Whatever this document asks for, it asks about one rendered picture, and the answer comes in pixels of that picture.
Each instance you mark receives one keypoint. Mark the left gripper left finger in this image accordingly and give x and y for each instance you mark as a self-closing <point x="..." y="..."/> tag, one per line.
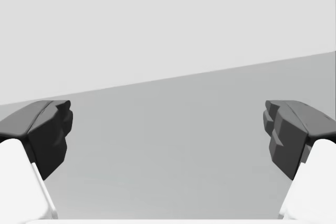
<point x="44" y="140"/>

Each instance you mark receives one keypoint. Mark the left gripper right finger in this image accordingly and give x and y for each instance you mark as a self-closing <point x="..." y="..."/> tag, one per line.
<point x="291" y="140"/>

